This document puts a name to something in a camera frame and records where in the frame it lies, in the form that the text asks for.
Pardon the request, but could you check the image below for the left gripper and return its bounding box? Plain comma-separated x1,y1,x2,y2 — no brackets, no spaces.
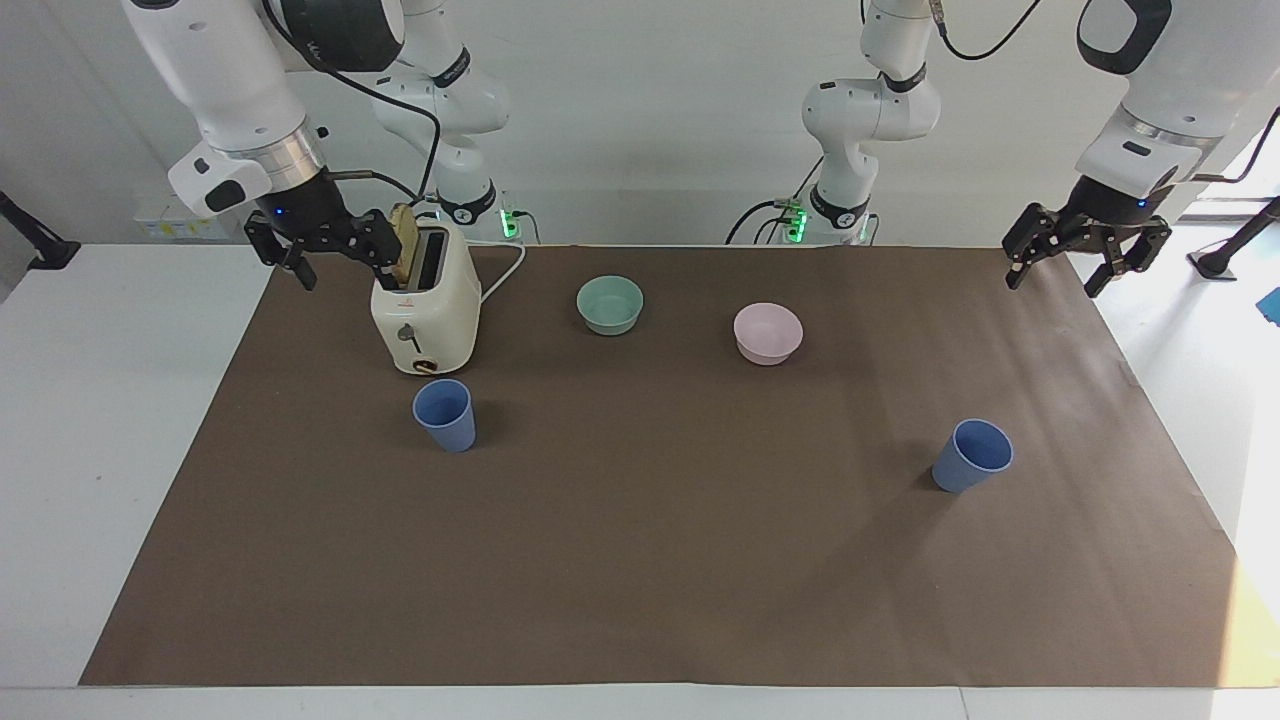
1001,177,1174,300

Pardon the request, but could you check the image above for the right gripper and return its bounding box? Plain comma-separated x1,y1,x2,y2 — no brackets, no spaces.
244,172,406,293

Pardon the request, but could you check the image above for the toasted bread slice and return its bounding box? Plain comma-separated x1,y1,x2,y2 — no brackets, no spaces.
389,203,420,287

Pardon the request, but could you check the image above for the cream white toaster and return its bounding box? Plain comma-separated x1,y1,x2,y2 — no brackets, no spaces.
370,221,484,378

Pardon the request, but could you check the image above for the black stand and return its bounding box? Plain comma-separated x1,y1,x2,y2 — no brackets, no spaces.
1186,196,1280,282
0,189,82,272

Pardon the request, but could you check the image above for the white power strip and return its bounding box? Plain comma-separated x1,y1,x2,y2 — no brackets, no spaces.
133,193,253,242

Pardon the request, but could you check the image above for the blue cup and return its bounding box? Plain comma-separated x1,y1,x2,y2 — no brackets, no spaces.
412,377,478,454
930,417,1015,495

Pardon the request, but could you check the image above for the green bowl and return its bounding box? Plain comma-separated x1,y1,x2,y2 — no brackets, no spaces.
575,275,646,337

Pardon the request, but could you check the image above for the pink bowl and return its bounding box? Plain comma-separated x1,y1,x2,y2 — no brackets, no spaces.
732,302,805,367

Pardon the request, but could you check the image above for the black cable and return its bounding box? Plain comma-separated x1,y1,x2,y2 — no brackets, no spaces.
1192,105,1280,186
726,155,827,247
260,0,444,207
934,0,1044,62

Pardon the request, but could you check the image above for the white toaster cable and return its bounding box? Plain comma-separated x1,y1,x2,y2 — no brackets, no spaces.
466,237,529,305

